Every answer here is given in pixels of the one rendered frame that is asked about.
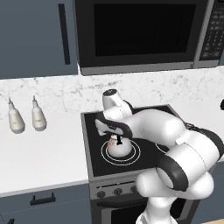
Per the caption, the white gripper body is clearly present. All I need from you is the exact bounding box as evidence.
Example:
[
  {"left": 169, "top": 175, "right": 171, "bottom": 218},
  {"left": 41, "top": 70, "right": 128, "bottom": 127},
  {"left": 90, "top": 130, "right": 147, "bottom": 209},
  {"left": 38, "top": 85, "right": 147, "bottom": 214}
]
[{"left": 94, "top": 118, "right": 118, "bottom": 137}]

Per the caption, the white squeeze bottle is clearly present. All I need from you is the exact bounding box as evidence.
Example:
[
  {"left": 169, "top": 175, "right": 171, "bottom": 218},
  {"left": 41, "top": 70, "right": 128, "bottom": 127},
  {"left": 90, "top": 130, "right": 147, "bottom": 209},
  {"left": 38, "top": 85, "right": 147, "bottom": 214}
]
[
  {"left": 31, "top": 94, "right": 48, "bottom": 132},
  {"left": 7, "top": 97, "right": 26, "bottom": 135}
]

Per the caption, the blue-grey drawer front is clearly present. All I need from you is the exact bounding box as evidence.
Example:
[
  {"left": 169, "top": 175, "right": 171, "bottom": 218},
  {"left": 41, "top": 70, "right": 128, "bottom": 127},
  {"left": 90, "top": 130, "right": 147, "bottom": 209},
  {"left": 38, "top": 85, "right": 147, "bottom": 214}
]
[{"left": 0, "top": 183, "right": 93, "bottom": 224}]

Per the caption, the black and grey microwave oven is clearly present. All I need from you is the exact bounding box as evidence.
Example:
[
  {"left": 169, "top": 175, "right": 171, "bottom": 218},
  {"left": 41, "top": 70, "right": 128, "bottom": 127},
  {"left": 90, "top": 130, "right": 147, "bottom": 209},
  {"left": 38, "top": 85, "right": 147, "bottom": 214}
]
[{"left": 72, "top": 0, "right": 224, "bottom": 76}]

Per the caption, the blue-grey cupboard door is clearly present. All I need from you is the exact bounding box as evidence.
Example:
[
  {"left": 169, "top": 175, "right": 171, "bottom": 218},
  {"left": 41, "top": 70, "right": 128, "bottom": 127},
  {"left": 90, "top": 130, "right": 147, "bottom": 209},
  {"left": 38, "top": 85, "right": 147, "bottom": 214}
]
[{"left": 0, "top": 0, "right": 79, "bottom": 81}]

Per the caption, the blue-grey base cupboard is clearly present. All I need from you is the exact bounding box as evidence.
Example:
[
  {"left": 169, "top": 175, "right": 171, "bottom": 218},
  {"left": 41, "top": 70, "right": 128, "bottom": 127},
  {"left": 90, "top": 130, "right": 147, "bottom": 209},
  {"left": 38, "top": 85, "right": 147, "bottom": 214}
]
[{"left": 191, "top": 161, "right": 224, "bottom": 224}]

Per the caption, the white kettle with black handle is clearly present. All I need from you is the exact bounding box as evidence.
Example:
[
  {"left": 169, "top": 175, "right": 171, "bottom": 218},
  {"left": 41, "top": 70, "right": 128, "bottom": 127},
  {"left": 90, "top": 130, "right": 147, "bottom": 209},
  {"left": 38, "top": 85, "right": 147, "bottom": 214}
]
[{"left": 106, "top": 134, "right": 133, "bottom": 160}]

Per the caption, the black oven door handle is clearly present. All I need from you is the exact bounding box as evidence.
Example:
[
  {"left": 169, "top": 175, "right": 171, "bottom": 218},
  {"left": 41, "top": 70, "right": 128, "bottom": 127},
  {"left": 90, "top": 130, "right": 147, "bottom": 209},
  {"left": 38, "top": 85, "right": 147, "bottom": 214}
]
[{"left": 95, "top": 197, "right": 149, "bottom": 209}]

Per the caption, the black drawer handle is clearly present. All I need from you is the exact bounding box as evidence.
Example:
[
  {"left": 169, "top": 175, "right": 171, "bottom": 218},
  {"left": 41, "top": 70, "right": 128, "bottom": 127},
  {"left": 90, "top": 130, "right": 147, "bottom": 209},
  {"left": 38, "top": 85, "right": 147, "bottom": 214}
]
[{"left": 29, "top": 192, "right": 57, "bottom": 207}]

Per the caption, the long black cupboard handle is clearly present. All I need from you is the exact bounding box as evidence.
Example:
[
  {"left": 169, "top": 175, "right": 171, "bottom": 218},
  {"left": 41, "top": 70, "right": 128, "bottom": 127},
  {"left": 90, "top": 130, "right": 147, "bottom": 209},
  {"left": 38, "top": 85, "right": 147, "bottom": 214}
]
[{"left": 57, "top": 3, "right": 72, "bottom": 66}]

